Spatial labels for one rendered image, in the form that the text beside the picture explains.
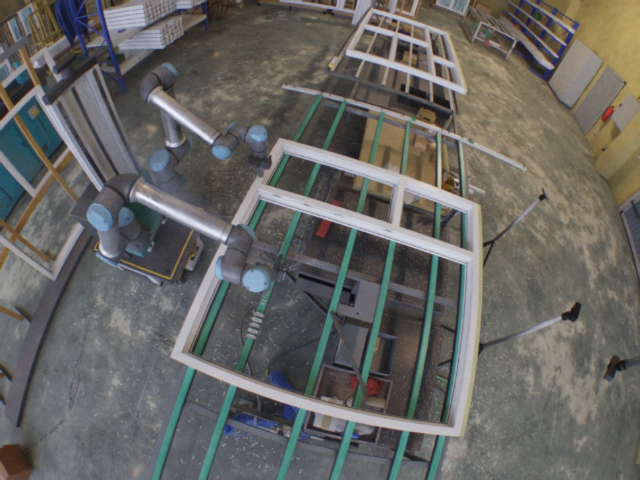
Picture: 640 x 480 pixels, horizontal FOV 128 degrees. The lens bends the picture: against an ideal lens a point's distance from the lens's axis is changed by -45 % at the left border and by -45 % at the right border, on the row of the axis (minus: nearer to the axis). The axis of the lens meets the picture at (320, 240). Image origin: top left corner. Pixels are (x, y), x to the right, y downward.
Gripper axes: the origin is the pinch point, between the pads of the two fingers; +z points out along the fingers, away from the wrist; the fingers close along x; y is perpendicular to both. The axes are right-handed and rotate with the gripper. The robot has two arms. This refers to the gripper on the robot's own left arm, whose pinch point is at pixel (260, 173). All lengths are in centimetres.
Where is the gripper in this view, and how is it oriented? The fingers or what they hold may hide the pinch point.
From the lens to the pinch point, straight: 173.6
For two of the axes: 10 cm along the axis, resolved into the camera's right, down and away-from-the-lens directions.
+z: -1.2, 4.8, 8.7
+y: 2.8, -8.3, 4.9
